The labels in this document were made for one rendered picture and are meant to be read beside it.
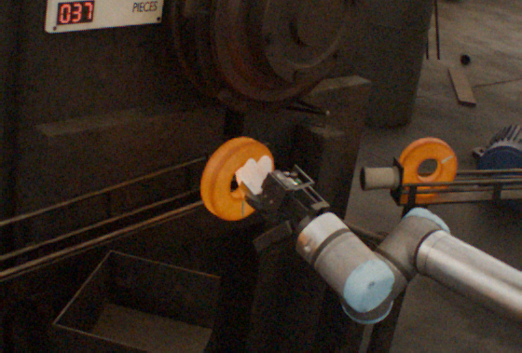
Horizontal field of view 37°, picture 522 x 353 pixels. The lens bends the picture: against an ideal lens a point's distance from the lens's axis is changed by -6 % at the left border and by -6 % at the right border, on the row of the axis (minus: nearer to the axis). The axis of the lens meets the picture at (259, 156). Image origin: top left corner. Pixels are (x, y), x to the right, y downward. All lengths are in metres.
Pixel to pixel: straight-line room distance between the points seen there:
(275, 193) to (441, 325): 1.48
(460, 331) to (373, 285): 1.50
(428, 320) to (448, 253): 1.42
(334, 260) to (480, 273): 0.25
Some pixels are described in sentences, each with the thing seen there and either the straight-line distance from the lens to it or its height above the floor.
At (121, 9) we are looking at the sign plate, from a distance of 1.59.
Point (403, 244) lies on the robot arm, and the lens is 1.49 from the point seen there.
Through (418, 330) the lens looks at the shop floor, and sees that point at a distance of 2.77.
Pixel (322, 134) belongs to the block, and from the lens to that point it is 1.93.
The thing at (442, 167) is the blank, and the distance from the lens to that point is 2.12.
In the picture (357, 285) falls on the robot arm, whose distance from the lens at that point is 1.35.
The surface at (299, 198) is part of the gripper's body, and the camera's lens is 1.45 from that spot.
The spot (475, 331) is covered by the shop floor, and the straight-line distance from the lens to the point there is 2.86.
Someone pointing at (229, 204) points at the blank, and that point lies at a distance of 1.54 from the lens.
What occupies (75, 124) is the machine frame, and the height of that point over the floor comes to 0.87.
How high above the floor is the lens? 1.45
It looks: 22 degrees down
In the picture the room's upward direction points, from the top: 9 degrees clockwise
